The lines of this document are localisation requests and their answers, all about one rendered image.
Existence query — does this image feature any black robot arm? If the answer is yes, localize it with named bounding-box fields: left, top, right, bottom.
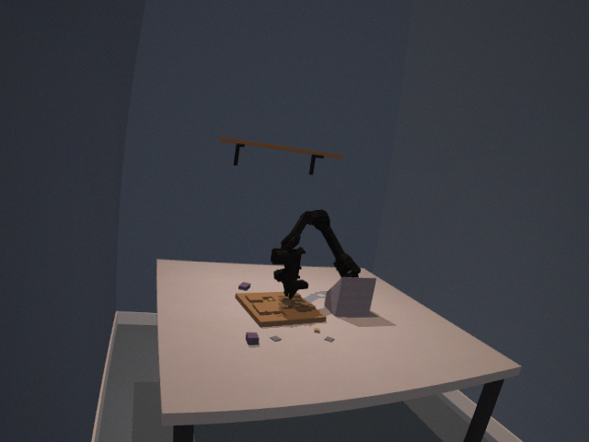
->
left=271, top=210, right=361, bottom=282

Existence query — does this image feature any orange square puzzle board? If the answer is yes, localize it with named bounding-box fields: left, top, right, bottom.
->
left=235, top=291, right=327, bottom=327

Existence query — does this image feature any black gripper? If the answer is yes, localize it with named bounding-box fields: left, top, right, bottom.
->
left=281, top=263, right=308, bottom=299

